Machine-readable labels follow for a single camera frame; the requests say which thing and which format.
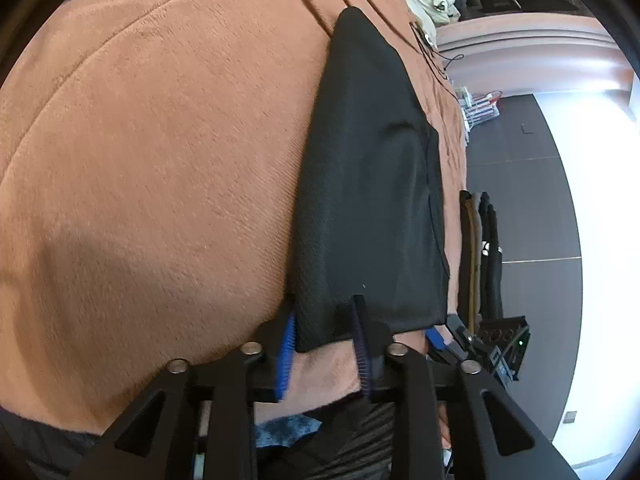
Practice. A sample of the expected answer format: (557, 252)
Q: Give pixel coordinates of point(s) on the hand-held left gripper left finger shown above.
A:
(285, 360)

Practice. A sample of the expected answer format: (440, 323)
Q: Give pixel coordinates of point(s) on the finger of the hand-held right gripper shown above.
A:
(460, 330)
(436, 338)

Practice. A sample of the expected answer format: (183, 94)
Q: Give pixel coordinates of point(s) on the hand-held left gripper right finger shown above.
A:
(361, 350)

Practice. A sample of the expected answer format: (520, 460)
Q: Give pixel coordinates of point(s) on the black garment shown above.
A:
(365, 185)

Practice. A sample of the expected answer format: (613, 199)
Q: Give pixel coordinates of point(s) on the hanging dark clothes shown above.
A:
(482, 250)

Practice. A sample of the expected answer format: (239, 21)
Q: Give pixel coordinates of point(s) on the blue fuzzy rug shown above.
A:
(285, 432)

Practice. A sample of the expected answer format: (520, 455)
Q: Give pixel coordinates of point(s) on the person's dark clothing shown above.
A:
(350, 440)

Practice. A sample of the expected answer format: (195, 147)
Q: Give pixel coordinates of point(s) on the brown fleece blanket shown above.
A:
(150, 160)

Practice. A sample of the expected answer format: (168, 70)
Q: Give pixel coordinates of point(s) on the black device with white label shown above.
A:
(425, 36)

